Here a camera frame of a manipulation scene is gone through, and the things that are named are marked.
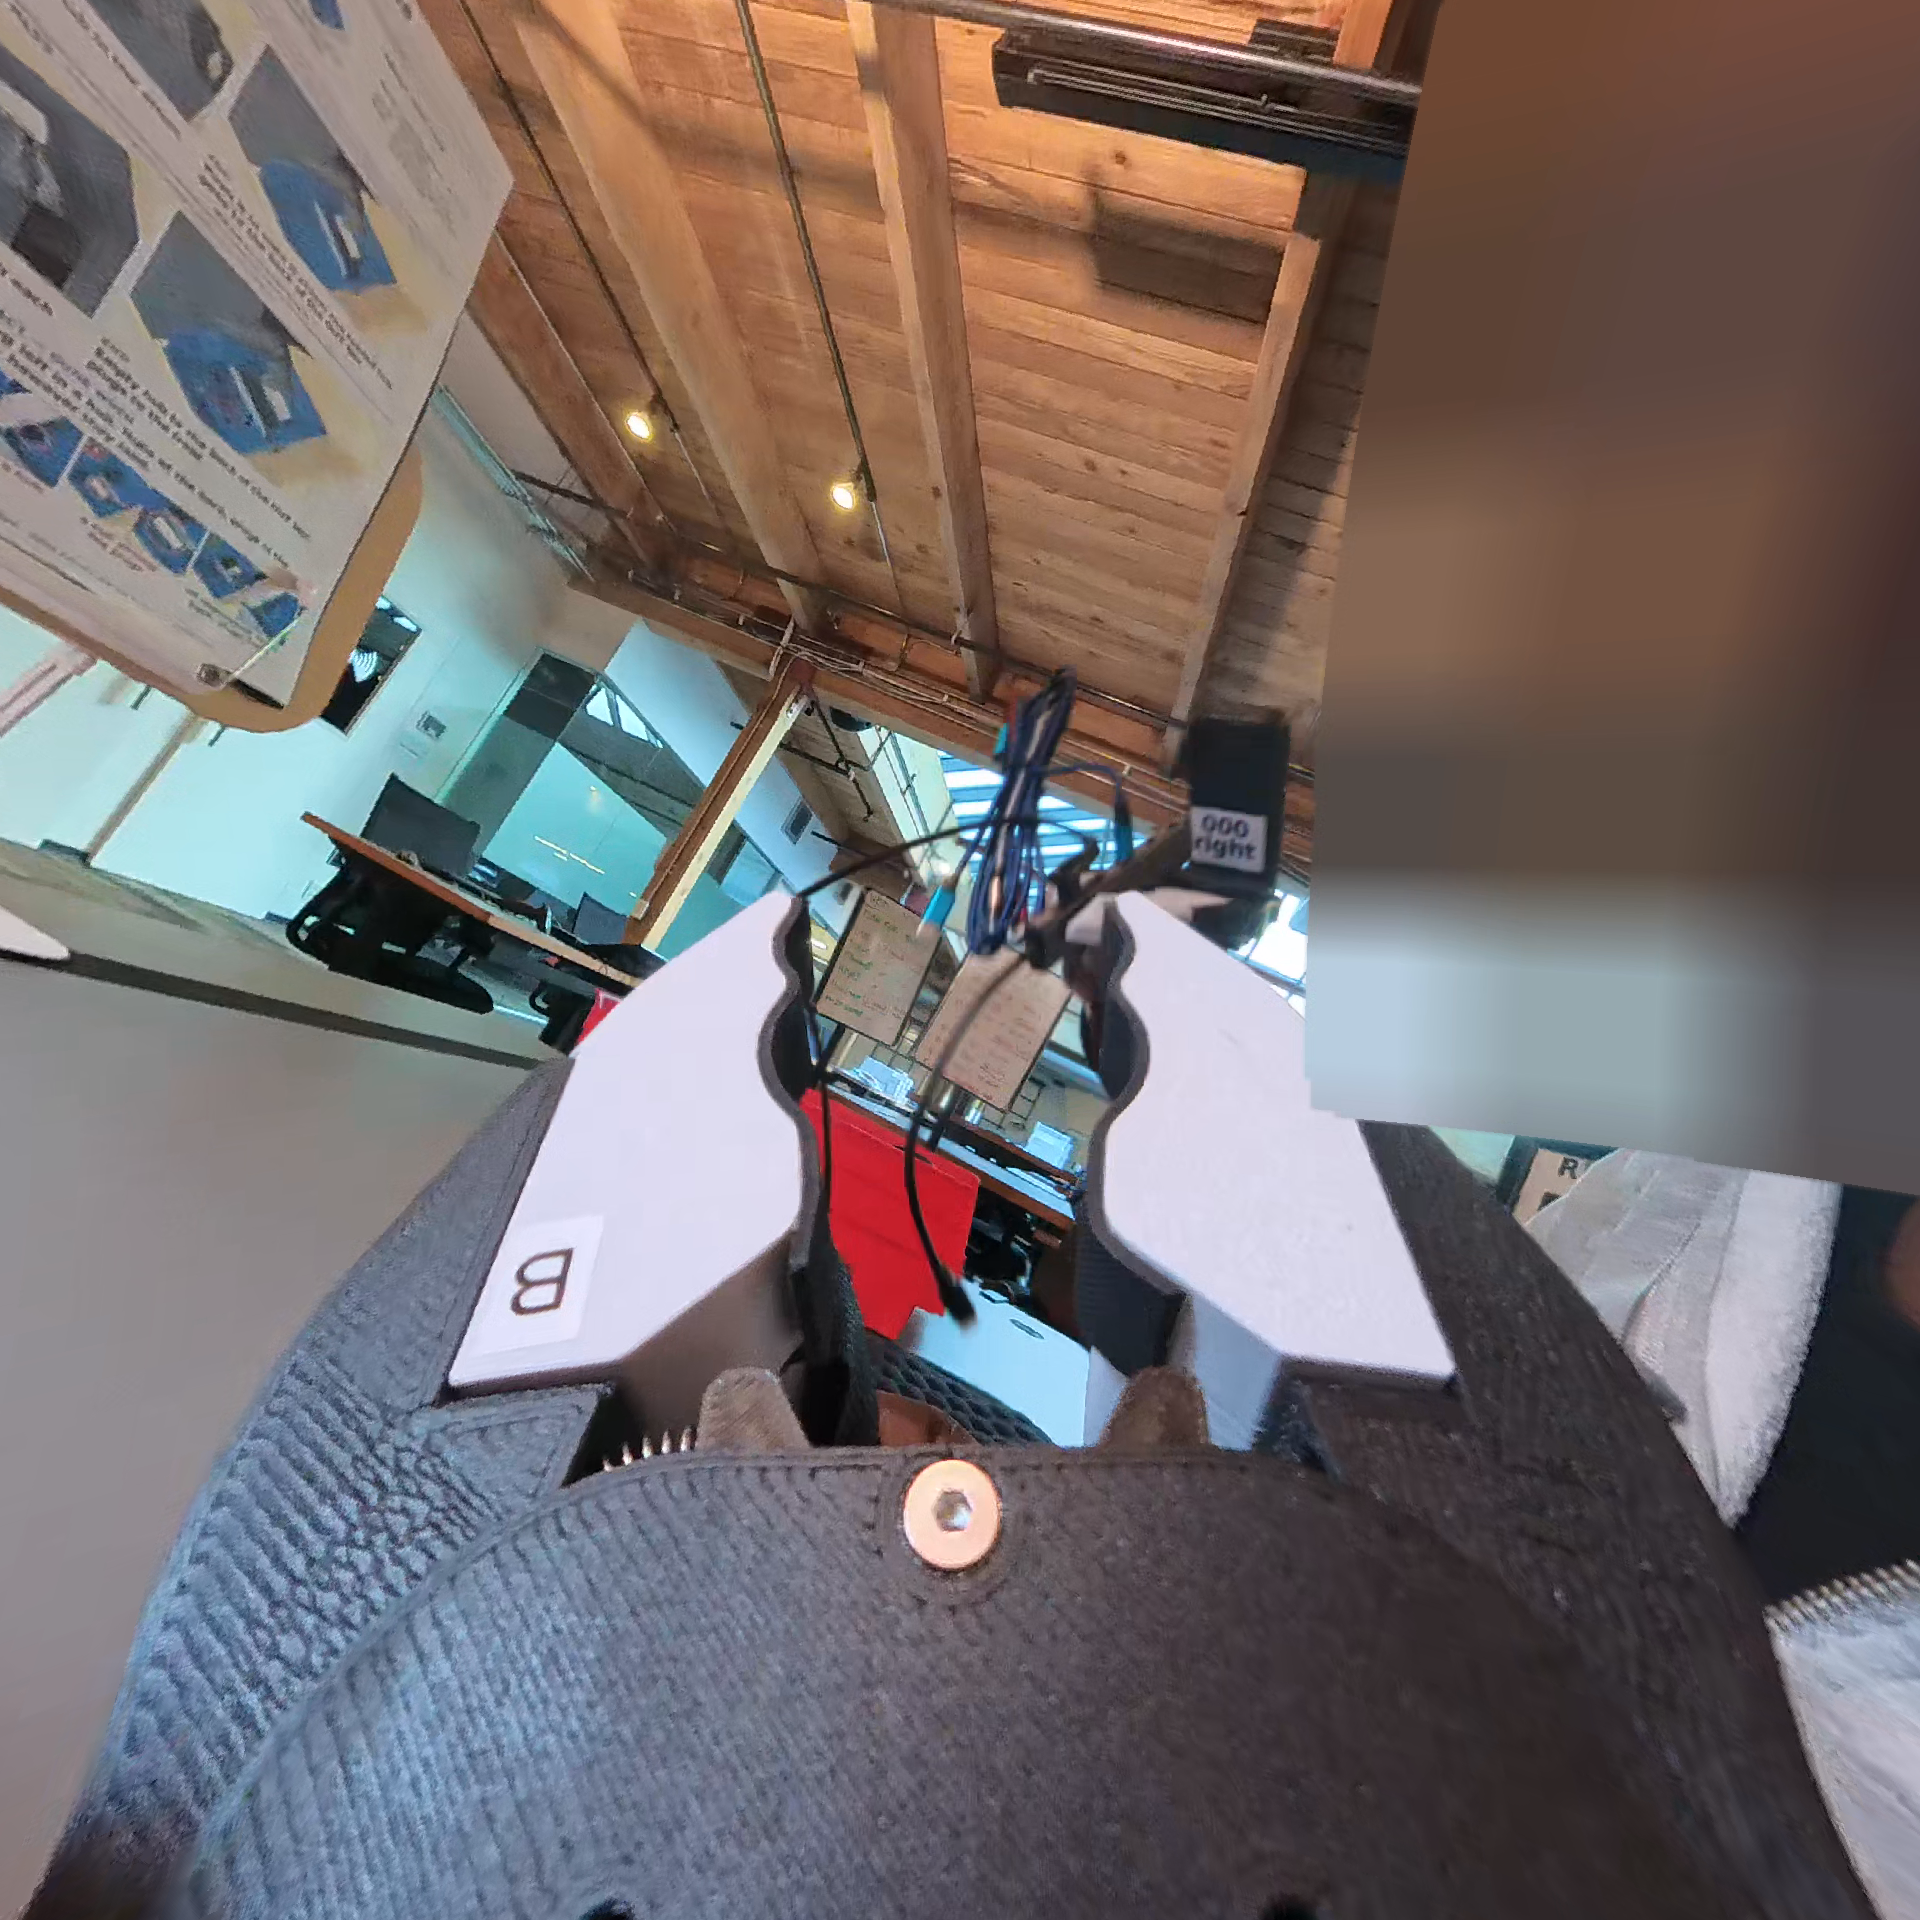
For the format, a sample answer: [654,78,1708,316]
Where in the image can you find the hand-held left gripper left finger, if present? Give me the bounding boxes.
[449,892,834,1403]

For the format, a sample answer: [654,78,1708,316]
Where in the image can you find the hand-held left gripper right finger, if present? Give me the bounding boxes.
[1072,888,1461,1453]

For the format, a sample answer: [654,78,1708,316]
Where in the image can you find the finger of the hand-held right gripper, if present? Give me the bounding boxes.
[1032,829,1197,965]

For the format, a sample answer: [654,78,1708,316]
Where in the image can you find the blue braided multi-plug cable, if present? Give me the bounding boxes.
[944,667,1145,963]

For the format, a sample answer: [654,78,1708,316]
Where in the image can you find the red plastic bin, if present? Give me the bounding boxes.
[576,997,985,1343]

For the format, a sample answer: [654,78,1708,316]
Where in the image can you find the black braided cable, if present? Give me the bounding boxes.
[786,824,1051,1327]

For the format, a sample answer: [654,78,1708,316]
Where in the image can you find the handwritten whiteboard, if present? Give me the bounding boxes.
[915,960,1074,1112]
[817,886,962,1047]

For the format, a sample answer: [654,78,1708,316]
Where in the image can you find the black white tag sign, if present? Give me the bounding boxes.
[1500,1136,1596,1220]

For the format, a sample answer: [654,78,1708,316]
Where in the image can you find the wooden office desk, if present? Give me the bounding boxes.
[300,809,649,998]

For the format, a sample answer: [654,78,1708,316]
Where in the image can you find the black office chair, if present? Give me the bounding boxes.
[286,870,497,1015]

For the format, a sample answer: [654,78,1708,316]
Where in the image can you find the black computer monitor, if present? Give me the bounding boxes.
[364,775,482,879]

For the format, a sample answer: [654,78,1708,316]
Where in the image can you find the phone icon glass door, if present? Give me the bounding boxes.
[320,593,424,736]

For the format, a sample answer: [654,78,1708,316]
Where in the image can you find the black ceiling fixture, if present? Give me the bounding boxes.
[990,28,1425,153]

